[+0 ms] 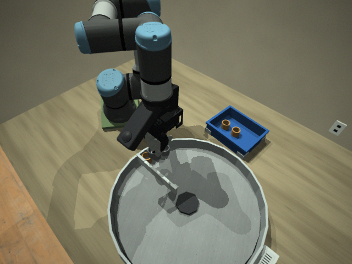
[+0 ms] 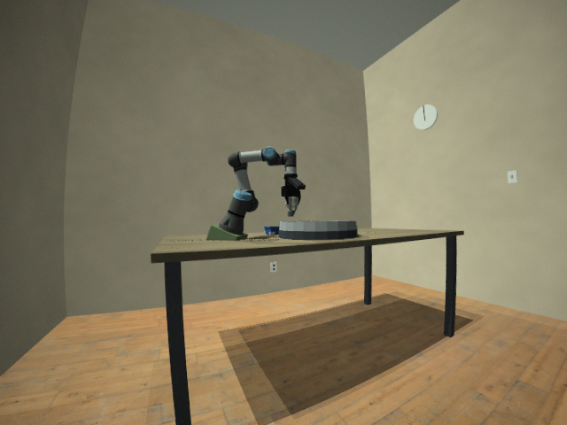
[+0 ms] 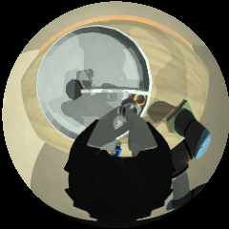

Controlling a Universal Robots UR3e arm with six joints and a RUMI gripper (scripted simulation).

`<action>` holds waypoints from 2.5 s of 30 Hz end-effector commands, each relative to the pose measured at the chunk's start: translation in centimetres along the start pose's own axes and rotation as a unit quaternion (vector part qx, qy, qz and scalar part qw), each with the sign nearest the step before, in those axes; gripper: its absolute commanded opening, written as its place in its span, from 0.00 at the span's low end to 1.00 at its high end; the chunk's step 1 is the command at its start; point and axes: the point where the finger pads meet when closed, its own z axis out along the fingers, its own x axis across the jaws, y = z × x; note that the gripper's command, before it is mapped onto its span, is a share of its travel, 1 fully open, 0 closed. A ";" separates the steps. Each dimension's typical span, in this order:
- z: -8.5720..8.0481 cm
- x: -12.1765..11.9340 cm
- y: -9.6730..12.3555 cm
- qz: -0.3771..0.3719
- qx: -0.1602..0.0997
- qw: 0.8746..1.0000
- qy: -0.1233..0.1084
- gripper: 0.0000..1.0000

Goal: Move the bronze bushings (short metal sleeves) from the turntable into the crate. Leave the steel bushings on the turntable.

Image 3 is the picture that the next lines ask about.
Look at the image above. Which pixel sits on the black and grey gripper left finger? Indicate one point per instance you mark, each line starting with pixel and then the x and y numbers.
pixel 100 135

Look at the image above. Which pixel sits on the blue crate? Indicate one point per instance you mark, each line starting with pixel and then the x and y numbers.
pixel 117 148

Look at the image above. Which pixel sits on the grey round turntable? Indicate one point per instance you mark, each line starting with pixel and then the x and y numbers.
pixel 106 62

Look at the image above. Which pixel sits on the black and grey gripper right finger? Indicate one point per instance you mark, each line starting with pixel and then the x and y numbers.
pixel 143 136

